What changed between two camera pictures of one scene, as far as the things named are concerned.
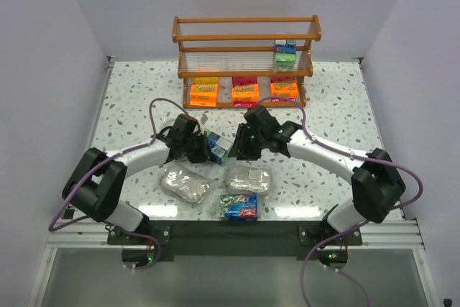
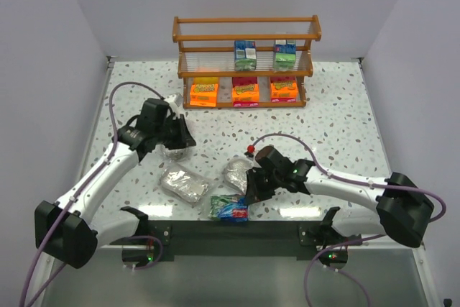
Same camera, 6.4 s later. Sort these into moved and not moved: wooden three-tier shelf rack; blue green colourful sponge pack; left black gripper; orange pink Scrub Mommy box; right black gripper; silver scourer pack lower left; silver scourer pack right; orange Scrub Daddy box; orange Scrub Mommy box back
Moved: left black gripper; blue green colourful sponge pack; right black gripper
Not moved: orange pink Scrub Mommy box; wooden three-tier shelf rack; silver scourer pack right; silver scourer pack lower left; orange Scrub Daddy box; orange Scrub Mommy box back
